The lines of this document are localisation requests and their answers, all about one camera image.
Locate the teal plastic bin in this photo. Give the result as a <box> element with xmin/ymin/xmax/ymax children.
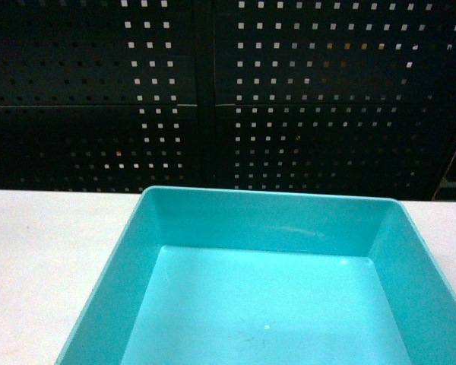
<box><xmin>57</xmin><ymin>186</ymin><xmax>456</xmax><ymax>364</ymax></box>

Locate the black perforated metal panel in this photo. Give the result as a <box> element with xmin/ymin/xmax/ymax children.
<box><xmin>0</xmin><ymin>1</ymin><xmax>456</xmax><ymax>201</ymax></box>

